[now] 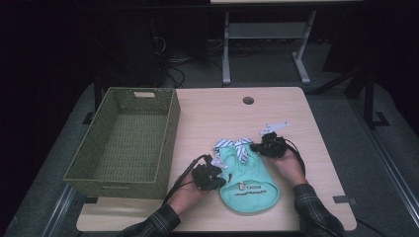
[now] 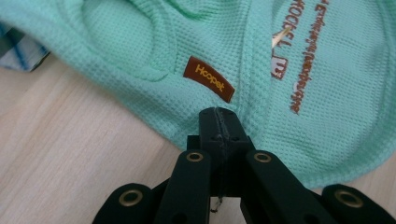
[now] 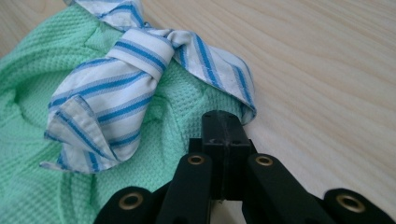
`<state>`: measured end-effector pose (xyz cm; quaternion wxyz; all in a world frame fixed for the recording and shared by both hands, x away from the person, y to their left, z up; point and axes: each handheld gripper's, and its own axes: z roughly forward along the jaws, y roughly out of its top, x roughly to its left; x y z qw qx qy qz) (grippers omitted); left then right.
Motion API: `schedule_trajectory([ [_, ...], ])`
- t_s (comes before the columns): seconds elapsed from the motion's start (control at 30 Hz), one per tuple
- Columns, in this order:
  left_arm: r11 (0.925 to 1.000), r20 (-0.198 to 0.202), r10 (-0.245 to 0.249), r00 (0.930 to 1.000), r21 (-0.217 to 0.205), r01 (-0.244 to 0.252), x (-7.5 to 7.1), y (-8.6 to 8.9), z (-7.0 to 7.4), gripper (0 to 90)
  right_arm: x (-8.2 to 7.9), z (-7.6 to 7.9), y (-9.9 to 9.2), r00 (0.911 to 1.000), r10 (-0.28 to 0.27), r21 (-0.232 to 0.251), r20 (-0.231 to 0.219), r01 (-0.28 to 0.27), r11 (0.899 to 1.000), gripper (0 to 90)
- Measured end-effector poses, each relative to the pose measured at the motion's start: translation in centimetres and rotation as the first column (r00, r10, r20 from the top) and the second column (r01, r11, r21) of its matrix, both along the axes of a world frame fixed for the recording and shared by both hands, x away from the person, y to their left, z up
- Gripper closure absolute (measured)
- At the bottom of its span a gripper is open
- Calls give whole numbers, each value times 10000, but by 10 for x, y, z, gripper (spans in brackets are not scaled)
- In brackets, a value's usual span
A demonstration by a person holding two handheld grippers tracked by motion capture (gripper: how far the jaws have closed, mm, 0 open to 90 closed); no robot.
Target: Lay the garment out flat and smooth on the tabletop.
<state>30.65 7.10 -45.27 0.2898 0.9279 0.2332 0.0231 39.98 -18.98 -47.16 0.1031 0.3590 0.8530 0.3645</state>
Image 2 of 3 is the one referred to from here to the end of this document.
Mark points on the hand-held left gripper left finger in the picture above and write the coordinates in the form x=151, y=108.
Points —
x=211, y=137

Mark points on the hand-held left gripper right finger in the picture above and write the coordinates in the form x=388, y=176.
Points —
x=236, y=140

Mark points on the mint green pet garment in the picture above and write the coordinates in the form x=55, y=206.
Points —
x=218, y=46

